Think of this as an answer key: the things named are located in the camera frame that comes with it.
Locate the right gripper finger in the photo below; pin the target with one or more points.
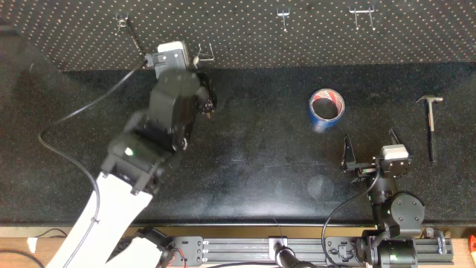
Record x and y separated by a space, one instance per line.
394 138
349 154

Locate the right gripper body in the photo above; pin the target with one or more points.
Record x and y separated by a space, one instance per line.
396 168

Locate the roll of blue tape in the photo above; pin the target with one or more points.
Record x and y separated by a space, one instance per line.
316 117

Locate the wrench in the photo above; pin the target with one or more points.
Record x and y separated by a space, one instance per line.
134 37

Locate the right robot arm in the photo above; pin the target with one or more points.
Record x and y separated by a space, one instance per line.
405 212

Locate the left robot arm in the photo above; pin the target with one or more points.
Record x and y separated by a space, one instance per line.
111 212

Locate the black pegboard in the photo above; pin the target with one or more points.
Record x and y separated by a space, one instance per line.
260 41

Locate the hammer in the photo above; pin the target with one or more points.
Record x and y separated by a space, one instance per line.
431 119

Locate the orange object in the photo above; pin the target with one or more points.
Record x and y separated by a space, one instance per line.
473 247

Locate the metal hook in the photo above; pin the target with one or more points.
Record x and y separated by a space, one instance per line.
361 10
118 31
210 59
283 14

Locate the white tape piece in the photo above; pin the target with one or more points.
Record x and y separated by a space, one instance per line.
32 245

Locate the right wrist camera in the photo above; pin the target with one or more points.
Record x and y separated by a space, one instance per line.
394 152

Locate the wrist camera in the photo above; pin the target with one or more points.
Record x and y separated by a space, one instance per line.
172 56
394 152

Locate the mounting rail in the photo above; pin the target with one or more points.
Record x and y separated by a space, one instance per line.
238 251

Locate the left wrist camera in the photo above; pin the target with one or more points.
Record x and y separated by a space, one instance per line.
172 56

